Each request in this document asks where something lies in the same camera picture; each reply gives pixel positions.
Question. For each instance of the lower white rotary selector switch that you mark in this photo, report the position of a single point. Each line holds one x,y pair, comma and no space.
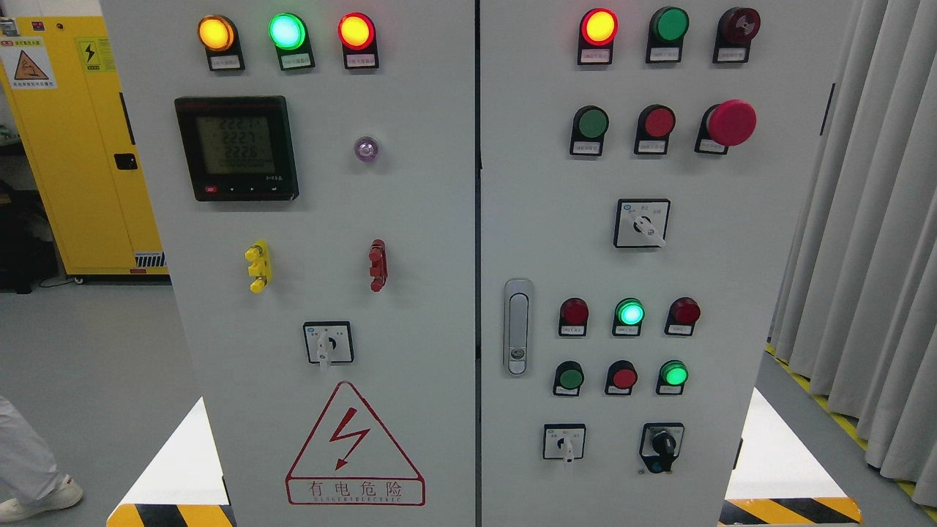
563,441

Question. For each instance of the dark red buzzer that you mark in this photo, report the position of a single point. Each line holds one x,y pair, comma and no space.
734,35

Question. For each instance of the black digital power meter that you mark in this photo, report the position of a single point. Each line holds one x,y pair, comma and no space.
238,148

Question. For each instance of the panel rotary selector switch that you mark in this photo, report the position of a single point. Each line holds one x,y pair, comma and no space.
329,343

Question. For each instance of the red electric hazard warning sticker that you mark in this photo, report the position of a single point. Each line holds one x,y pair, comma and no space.
351,459

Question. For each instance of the red indicator light top left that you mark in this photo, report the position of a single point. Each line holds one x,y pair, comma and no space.
358,37

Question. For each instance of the red push button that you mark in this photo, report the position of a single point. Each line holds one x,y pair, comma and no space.
621,378
654,126

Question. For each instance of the grey electrical control cabinet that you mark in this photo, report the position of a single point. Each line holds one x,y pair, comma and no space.
472,107

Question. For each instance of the upper right rotary selector switch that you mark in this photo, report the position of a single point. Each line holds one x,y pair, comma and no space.
641,223

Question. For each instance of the black knob selector switch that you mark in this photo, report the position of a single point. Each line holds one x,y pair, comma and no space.
661,443

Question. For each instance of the red emergency stop mushroom button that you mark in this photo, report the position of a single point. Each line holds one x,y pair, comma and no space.
727,124

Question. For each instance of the dark red indicator light right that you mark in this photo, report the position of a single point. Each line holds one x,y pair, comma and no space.
682,317

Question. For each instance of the grey curtain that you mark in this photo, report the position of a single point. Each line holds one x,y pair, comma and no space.
857,312

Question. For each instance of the small clear indicator lamp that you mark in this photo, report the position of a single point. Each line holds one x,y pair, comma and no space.
366,149

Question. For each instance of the red indicator light top right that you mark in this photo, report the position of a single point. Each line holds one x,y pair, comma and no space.
597,31

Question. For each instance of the red push button lower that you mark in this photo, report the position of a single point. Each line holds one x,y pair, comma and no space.
621,378

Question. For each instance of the white shoe and trouser leg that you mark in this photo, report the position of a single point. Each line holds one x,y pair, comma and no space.
30,471

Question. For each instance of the yellow safety storage cabinet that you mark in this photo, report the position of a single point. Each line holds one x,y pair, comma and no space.
66,96

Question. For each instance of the dark green indicator light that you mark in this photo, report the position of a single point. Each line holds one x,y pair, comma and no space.
667,30

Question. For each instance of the green push button upper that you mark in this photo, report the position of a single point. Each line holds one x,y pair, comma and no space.
589,126

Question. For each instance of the dark red indicator light left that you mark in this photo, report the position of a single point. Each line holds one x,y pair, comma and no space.
573,318

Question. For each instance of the red push button upper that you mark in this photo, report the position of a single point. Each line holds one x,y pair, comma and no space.
654,126

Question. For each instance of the green indicator light top left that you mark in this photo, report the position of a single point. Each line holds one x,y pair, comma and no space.
289,35

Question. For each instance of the lit green indicator light middle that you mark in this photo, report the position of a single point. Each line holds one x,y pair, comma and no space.
628,317

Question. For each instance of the silver cabinet door handle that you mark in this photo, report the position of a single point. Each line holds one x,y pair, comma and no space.
516,311

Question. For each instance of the amber indicator light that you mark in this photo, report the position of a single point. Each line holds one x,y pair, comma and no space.
220,39

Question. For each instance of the dark red indicator light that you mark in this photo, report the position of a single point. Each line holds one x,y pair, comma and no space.
573,318
682,317

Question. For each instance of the lit green push button lower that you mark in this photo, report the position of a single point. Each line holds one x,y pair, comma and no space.
672,377

